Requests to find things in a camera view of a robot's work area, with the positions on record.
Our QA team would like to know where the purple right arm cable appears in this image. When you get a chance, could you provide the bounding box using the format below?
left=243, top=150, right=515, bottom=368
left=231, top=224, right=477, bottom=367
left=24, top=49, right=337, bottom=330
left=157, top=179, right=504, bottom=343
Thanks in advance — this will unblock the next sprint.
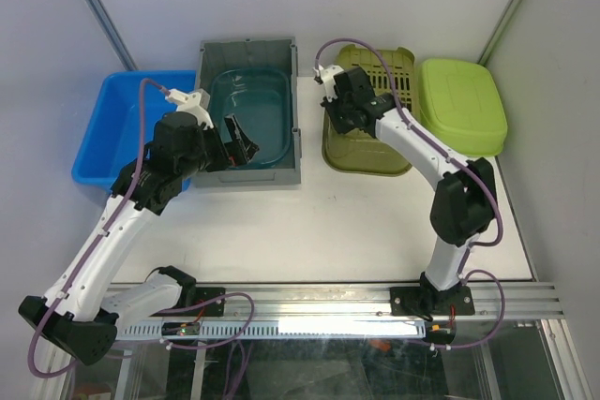
left=312, top=37, right=506, bottom=352

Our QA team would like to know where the blue plastic tub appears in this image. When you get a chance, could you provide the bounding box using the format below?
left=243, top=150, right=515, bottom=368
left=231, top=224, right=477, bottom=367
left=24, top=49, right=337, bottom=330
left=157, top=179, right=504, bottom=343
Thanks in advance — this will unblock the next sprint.
left=71, top=70, right=195, bottom=192

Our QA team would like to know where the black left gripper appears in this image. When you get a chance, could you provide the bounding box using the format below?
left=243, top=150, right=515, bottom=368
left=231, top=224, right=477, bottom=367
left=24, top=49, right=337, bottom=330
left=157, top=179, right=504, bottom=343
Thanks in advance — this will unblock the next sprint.
left=178, top=114, right=259, bottom=180

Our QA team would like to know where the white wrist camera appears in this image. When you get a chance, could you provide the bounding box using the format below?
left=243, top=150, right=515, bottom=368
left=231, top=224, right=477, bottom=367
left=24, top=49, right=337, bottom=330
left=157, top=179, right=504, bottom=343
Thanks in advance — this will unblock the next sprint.
left=313, top=65, right=344, bottom=102
left=165, top=89, right=214, bottom=128

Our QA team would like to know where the aluminium corner post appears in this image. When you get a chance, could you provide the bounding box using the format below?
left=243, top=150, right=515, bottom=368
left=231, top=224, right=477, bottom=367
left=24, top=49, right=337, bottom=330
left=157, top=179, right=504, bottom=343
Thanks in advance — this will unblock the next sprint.
left=84, top=0, right=139, bottom=71
left=476, top=0, right=524, bottom=67

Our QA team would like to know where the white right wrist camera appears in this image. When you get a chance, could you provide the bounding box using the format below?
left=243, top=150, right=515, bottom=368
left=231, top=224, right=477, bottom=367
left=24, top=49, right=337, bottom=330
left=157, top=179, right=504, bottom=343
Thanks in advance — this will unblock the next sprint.
left=313, top=65, right=344, bottom=102

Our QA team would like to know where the teal transparent tub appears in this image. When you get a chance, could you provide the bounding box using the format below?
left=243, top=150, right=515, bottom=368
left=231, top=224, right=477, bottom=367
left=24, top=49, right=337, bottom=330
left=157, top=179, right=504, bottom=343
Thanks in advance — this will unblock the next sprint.
left=209, top=67, right=292, bottom=170

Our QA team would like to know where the right aluminium corner post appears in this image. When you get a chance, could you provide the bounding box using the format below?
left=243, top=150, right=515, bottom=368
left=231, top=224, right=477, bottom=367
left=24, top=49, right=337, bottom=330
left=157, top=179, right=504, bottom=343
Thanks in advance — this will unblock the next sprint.
left=476, top=0, right=524, bottom=67

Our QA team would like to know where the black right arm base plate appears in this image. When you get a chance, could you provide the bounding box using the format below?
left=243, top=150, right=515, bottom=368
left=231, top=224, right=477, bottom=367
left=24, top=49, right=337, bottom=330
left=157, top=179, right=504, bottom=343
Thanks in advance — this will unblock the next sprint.
left=389, top=286, right=475, bottom=319

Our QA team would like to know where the white slotted cable duct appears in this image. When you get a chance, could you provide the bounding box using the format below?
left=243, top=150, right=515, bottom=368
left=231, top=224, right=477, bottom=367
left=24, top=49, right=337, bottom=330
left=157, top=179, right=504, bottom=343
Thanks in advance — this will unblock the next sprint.
left=117, top=318, right=426, bottom=341

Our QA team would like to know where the grey plastic crate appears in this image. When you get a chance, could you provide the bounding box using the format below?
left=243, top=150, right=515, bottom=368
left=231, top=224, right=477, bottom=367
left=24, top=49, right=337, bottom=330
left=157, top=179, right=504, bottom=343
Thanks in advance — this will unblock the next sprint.
left=193, top=37, right=302, bottom=188

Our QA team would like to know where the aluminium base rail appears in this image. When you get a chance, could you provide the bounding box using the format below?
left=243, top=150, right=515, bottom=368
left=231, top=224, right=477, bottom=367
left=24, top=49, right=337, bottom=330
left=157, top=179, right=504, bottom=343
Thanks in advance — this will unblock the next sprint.
left=203, top=280, right=564, bottom=321

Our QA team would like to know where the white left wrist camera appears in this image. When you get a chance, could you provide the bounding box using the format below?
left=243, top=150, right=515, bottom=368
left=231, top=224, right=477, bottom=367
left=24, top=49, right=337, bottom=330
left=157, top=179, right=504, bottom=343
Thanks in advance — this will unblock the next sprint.
left=165, top=89, right=214, bottom=128

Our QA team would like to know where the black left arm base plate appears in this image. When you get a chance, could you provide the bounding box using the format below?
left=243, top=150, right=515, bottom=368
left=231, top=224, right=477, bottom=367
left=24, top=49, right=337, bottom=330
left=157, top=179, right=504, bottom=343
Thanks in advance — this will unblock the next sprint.
left=152, top=286, right=226, bottom=318

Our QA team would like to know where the left aluminium corner post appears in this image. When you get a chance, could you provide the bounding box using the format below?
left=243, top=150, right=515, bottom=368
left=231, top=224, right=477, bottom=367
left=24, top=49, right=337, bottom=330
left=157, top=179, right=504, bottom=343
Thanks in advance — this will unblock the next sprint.
left=84, top=0, right=139, bottom=71

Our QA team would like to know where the lime green plastic basin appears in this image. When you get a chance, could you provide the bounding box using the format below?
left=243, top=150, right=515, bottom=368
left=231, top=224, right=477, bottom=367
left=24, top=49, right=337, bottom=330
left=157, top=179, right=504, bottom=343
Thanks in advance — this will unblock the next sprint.
left=417, top=58, right=508, bottom=157

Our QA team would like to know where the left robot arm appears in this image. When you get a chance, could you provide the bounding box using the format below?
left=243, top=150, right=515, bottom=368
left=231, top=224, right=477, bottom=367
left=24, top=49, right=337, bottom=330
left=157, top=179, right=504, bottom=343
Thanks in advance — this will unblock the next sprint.
left=19, top=111, right=259, bottom=365

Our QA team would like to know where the olive green slotted basket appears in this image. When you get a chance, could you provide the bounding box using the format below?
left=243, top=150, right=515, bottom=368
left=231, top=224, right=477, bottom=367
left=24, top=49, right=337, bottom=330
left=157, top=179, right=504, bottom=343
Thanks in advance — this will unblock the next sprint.
left=322, top=44, right=421, bottom=176

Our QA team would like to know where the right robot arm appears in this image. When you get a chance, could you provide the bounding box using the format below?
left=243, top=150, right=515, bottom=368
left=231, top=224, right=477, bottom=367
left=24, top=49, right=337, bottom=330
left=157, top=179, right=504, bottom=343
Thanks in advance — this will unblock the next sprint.
left=314, top=65, right=498, bottom=321

